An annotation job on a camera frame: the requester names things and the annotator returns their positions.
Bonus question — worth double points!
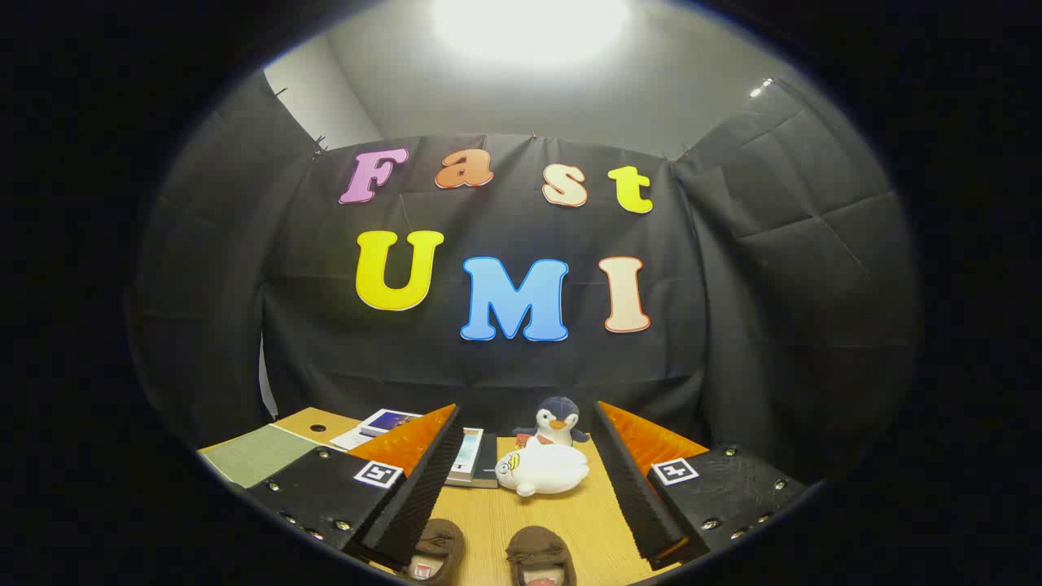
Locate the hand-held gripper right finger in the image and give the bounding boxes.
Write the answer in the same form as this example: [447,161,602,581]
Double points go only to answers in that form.
[592,400,811,571]

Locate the white round plush toy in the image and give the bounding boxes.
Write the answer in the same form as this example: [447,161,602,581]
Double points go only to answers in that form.
[495,439,590,497]

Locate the green fabric storage box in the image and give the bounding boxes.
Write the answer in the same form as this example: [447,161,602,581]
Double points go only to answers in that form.
[199,423,339,489]

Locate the teal cover book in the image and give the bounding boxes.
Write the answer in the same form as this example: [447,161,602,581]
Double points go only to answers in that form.
[446,427,485,488]

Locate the penguin plush toy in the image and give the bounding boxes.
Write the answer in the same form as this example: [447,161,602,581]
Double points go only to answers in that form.
[513,396,591,448]

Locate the blue cover book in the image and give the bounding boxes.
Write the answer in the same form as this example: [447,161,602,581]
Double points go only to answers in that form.
[358,409,424,438]

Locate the brown fuzzy shoe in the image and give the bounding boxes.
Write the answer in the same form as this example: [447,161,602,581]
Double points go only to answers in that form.
[506,525,577,586]
[405,518,466,585]

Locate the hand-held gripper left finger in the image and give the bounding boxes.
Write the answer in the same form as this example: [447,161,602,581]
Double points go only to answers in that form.
[244,405,465,571]

